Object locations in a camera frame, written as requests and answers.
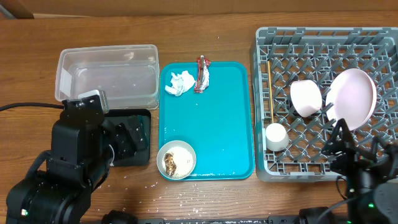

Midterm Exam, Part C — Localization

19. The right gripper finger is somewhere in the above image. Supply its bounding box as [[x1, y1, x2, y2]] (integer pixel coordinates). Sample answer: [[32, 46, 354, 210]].
[[322, 118, 355, 156], [371, 136, 397, 159]]

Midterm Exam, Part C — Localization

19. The white round plate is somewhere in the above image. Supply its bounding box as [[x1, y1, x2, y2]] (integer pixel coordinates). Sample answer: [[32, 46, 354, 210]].
[[326, 68, 377, 131]]

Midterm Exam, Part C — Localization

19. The pink small bowl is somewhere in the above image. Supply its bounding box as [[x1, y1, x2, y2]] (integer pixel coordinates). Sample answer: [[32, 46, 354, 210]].
[[290, 80, 322, 118]]

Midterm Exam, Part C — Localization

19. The white plastic cup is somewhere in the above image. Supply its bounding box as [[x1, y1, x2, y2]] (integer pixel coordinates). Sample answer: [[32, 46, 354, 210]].
[[265, 123, 289, 152]]

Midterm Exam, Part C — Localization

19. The wooden chopstick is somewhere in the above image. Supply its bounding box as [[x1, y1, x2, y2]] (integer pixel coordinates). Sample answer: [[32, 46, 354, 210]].
[[267, 60, 274, 123]]

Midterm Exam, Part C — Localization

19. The red foil snack wrapper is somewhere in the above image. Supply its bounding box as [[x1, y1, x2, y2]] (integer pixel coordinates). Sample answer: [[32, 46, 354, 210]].
[[194, 55, 211, 93]]

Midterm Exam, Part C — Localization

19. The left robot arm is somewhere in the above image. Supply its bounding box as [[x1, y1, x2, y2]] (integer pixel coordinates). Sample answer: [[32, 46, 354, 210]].
[[6, 90, 151, 224]]

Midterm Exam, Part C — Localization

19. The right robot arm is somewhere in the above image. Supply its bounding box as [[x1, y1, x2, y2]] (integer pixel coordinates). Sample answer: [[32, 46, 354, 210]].
[[319, 119, 397, 223]]

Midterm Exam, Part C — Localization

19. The grey dishwasher rack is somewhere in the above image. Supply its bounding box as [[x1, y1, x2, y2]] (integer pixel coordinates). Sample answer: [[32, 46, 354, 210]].
[[251, 27, 397, 182]]

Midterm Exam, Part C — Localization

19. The teal serving tray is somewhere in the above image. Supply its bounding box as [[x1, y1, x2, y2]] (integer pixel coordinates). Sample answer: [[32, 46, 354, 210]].
[[159, 62, 255, 181]]

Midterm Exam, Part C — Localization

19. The grey bowl with rice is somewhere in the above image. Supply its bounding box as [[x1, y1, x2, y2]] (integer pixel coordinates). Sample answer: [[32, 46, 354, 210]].
[[157, 140, 197, 180]]

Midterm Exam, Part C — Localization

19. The crumpled white tissue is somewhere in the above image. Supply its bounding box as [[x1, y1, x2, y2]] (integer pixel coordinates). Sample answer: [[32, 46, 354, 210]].
[[165, 70, 196, 96]]

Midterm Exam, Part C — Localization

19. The black plastic tray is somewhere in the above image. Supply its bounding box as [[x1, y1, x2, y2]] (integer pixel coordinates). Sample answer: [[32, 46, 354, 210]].
[[103, 109, 151, 166]]

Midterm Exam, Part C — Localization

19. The clear plastic bin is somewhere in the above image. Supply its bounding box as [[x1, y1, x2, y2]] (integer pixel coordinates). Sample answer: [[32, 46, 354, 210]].
[[55, 44, 160, 110]]

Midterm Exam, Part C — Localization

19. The right camera cable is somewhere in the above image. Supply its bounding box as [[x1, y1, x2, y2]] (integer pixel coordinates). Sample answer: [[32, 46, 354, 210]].
[[313, 175, 358, 224]]

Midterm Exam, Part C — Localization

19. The camera cable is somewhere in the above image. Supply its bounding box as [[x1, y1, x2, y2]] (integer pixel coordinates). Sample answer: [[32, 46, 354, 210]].
[[0, 101, 65, 113], [313, 175, 358, 224]]

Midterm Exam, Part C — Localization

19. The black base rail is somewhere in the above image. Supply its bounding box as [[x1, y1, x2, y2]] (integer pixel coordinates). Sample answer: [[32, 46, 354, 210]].
[[98, 207, 350, 224]]

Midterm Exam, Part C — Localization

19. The left camera cable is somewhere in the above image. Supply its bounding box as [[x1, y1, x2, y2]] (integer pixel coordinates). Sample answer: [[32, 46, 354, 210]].
[[0, 101, 65, 113]]

